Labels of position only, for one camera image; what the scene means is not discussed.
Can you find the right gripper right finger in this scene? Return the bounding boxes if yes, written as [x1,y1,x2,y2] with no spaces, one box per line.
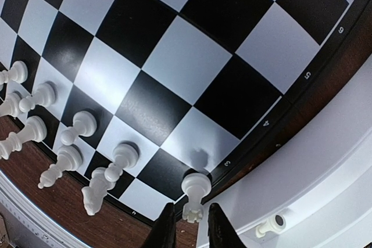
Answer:
[208,203,246,248]

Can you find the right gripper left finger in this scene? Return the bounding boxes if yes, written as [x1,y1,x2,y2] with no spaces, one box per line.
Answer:
[142,203,176,248]

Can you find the white queen chess piece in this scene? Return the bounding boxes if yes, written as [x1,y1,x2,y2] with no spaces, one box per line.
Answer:
[1,116,47,160]

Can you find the black grey chess board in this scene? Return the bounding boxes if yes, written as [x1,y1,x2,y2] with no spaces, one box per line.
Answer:
[1,0,369,225]

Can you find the white divided plastic tray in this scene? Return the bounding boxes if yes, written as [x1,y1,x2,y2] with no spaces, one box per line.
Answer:
[214,60,371,247]

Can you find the aluminium front rail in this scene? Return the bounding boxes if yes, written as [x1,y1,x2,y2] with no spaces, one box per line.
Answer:
[1,172,89,247]

